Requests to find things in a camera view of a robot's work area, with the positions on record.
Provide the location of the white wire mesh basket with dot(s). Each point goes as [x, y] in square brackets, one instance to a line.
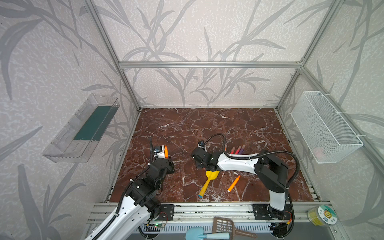
[326, 132]

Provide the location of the clear plastic wall bin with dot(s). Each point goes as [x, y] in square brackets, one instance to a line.
[79, 138]

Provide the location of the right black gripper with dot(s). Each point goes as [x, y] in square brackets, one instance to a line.
[198, 155]

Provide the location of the red marker pen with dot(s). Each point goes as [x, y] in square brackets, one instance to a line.
[238, 150]

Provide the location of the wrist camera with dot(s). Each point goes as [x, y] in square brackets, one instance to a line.
[201, 144]
[159, 152]

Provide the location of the teal toy shovel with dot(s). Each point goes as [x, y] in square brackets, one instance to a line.
[197, 233]

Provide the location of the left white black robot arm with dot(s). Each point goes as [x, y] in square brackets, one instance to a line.
[125, 218]

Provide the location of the aluminium mounting rail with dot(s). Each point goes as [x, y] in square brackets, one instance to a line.
[204, 212]

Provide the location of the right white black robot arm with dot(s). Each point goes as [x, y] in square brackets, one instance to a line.
[273, 173]

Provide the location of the purple capped marker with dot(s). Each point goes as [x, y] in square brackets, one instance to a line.
[242, 150]

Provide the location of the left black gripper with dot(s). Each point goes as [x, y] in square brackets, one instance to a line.
[168, 163]

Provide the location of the brown toy slotted spatula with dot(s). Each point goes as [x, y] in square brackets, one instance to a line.
[224, 225]

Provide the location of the orange capped marker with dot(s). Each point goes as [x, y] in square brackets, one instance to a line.
[233, 184]
[166, 152]

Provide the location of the yellow-green tape roll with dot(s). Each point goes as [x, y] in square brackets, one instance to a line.
[322, 216]

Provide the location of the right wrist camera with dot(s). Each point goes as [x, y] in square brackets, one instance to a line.
[201, 144]

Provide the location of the yellow toy shovel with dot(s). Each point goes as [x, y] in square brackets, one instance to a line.
[210, 176]

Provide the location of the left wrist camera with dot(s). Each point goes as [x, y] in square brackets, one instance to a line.
[159, 152]

